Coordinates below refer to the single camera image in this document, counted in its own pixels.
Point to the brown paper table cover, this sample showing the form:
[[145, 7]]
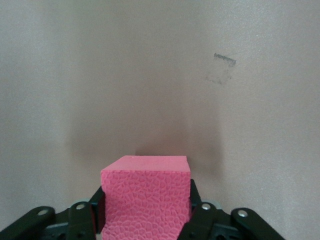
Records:
[[75, 75]]

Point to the red foam block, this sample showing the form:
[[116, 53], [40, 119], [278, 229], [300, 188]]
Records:
[[145, 200]]

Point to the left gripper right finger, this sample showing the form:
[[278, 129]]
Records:
[[207, 220]]

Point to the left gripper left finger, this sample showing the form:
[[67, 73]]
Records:
[[80, 217]]

